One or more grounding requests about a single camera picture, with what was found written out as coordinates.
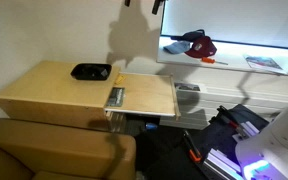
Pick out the white framed photo leaflet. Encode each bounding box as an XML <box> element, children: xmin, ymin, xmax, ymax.
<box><xmin>174</xmin><ymin>82</ymin><xmax>208</xmax><ymax>94</ymax></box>

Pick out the maroon baseball cap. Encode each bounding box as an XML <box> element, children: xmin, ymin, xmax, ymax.
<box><xmin>184</xmin><ymin>35</ymin><xmax>218</xmax><ymax>59</ymax></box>

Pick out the white window sill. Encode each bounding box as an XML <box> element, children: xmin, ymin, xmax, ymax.
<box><xmin>156</xmin><ymin>35</ymin><xmax>288</xmax><ymax>78</ymax></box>

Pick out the brown leather sofa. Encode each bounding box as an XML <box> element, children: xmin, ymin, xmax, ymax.
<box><xmin>0</xmin><ymin>117</ymin><xmax>138</xmax><ymax>180</ymax></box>

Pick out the white radiator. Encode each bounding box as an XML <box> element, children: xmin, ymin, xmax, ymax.
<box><xmin>159</xmin><ymin>81</ymin><xmax>288</xmax><ymax>131</ymax></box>

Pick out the yellow tag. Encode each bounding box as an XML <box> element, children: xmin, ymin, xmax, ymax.
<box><xmin>114</xmin><ymin>73</ymin><xmax>127</xmax><ymax>85</ymax></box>

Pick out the black lunchbox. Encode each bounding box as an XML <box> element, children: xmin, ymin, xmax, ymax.
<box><xmin>70</xmin><ymin>63</ymin><xmax>113</xmax><ymax>81</ymax></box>

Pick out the orange handled screwdriver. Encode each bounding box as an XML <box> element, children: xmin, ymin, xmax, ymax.
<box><xmin>201</xmin><ymin>56</ymin><xmax>229</xmax><ymax>66</ymax></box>

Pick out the dark printed booklet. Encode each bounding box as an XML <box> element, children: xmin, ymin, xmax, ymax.
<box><xmin>105</xmin><ymin>87</ymin><xmax>126</xmax><ymax>108</ymax></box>

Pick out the light wooden cabinet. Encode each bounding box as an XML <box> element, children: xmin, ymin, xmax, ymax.
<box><xmin>0</xmin><ymin>59</ymin><xmax>122</xmax><ymax>132</ymax></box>

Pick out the orange and black clamp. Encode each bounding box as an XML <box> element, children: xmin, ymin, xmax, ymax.
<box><xmin>182</xmin><ymin>129</ymin><xmax>203</xmax><ymax>163</ymax></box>

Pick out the black and red tool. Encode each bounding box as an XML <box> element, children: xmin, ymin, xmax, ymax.
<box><xmin>217</xmin><ymin>105</ymin><xmax>248</xmax><ymax>138</ymax></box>

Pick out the wooden pull-out drawer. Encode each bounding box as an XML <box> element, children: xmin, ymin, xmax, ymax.
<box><xmin>103</xmin><ymin>72</ymin><xmax>182</xmax><ymax>121</ymax></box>

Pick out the aluminium extrusion rail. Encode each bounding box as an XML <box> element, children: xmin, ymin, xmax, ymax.
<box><xmin>232</xmin><ymin>120</ymin><xmax>261</xmax><ymax>143</ymax></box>
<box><xmin>202</xmin><ymin>148</ymin><xmax>245</xmax><ymax>180</ymax></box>

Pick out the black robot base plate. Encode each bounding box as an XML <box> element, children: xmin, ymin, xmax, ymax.
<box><xmin>197</xmin><ymin>103</ymin><xmax>270</xmax><ymax>180</ymax></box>

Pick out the light blue cap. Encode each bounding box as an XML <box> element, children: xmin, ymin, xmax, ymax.
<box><xmin>163</xmin><ymin>40</ymin><xmax>192</xmax><ymax>55</ymax></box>

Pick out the small blue object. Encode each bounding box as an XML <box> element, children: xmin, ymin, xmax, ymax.
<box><xmin>145</xmin><ymin>122</ymin><xmax>159</xmax><ymax>131</ymax></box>

